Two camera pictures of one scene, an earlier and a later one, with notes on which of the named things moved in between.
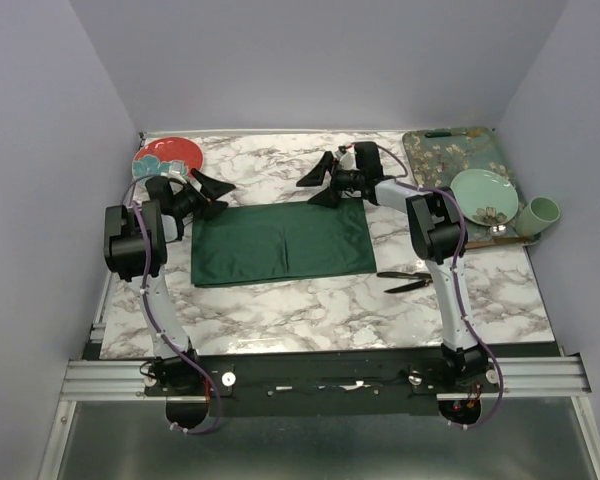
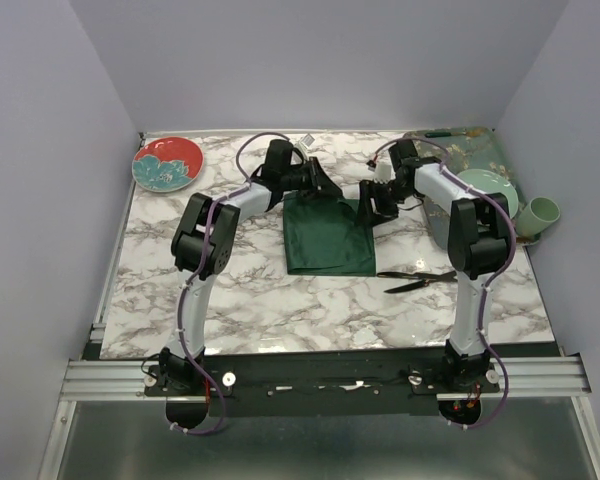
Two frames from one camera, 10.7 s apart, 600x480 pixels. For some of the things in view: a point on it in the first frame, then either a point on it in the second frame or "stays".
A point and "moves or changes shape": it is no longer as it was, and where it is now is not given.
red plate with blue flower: (155, 157) stays
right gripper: (315, 177) -> (368, 189)
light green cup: (537, 215) stays
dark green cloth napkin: (256, 241) moves or changes shape
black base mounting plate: (319, 384) stays
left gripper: (211, 189) -> (318, 180)
